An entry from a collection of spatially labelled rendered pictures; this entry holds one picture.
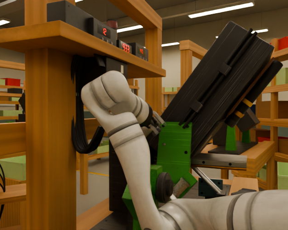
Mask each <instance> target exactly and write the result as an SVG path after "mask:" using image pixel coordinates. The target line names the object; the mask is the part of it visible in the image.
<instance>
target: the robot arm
mask: <svg viewBox="0 0 288 230"><path fill-rule="evenodd" d="M81 99H82V102H83V104H84V105H85V107H86V108H87V109H88V110H89V111H90V112H91V113H92V114H93V116H94V117H95V118H96V119H97V120H98V122H99V123H100V124H101V126H102V127H103V129H104V130H105V132H106V133H107V135H108V137H109V139H110V142H111V144H112V146H113V148H114V150H115V152H116V154H117V157H118V159H119V161H120V163H121V166H122V168H123V172H124V175H125V178H126V180H127V184H128V188H129V191H130V194H131V198H132V201H133V205H134V208H135V211H136V214H137V217H138V220H139V224H140V227H141V230H288V190H286V189H277V190H264V191H257V192H250V193H241V194H236V195H230V196H223V197H216V198H212V199H174V200H171V201H169V202H168V203H166V204H165V205H163V206H162V207H160V208H159V209H157V207H156V205H155V203H154V200H153V196H152V192H151V185H150V150H149V145H148V142H147V140H146V138H145V136H144V133H143V131H142V129H141V127H143V126H145V127H147V128H148V129H150V128H151V129H152V134H153V135H154V136H156V135H157V134H158V133H160V132H161V129H162V128H161V125H160V124H158V123H157V121H156V119H155V118H154V117H153V111H152V108H151V106H150V105H149V104H148V103H147V102H145V101H144V100H143V99H142V98H140V97H138V96H136V95H135V94H134V93H132V91H131V90H130V88H129V85H128V83H127V80H126V78H125V77H124V76H123V74H122V73H120V72H118V71H108V72H106V73H104V74H103V75H101V76H100V77H98V78H96V79H94V80H93V81H91V82H89V83H88V84H86V85H85V86H84V87H83V88H82V90H81ZM108 109H109V110H110V112H109V111H108Z"/></svg>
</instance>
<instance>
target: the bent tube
mask: <svg viewBox="0 0 288 230"><path fill-rule="evenodd" d="M153 114H154V115H155V117H154V118H155V119H156V121H157V123H158V124H163V125H164V126H167V124H166V123H165V122H164V120H163V119H162V118H161V117H160V116H159V114H158V113H156V112H155V111H153ZM142 131H143V133H144V136H145V137H147V136H148V135H149V134H150V133H151V132H152V129H151V128H150V129H148V128H147V127H145V126H144V127H143V128H142ZM174 199H177V198H176V197H175V196H174V195H173V194H172V195H171V196H170V198H169V200H168V201H167V203H168V202H169V201H171V200H174Z"/></svg>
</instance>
